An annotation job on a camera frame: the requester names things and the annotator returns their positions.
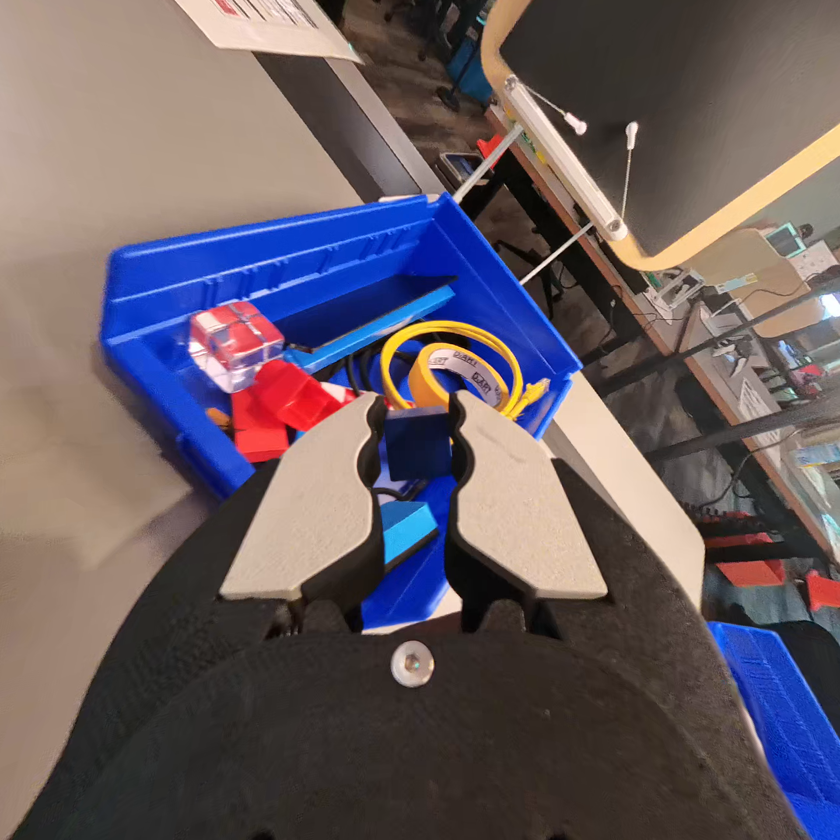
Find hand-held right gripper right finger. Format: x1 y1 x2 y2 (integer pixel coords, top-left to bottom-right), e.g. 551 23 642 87
445 389 610 601

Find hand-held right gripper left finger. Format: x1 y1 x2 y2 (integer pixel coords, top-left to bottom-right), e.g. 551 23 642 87
218 392 388 605

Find dark blue wooden block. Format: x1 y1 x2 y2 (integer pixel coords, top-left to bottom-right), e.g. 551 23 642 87
382 406 456 484

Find yellow ethernet cable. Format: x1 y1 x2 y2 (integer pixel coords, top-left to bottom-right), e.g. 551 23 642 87
378 319 553 424

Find yellow masking tape roll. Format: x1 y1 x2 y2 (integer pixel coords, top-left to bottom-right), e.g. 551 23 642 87
406 341 513 416

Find large blue storage bin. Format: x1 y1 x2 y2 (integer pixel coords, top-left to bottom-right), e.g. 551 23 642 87
98 191 585 635

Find small solid red block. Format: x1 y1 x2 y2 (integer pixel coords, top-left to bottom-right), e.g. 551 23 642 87
230 389 292 465

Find blue whiteboard eraser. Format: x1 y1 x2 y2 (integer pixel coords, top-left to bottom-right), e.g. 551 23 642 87
378 499 441 573

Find hollow red plastic block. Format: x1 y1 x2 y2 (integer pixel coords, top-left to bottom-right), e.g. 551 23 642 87
251 358 343 435

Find clear acrylic block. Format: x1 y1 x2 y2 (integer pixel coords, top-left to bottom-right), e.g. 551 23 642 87
187 299 287 396

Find cluttered workbench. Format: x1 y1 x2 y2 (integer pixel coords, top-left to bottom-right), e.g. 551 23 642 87
484 104 840 567

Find small blue bin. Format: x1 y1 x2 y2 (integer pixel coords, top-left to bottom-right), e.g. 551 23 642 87
706 619 840 840

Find beige table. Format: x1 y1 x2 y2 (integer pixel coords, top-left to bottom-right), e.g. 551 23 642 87
688 225 829 340

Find white metal leg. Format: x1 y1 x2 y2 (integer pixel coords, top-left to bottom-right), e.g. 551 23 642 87
503 74 631 244

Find black wood-edged panel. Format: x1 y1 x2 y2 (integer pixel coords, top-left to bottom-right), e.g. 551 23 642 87
479 0 840 274

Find printed paper sheet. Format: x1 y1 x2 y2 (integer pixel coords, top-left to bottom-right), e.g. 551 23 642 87
171 0 366 67

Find black cable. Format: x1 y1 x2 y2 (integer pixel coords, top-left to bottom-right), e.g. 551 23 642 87
340 346 389 396

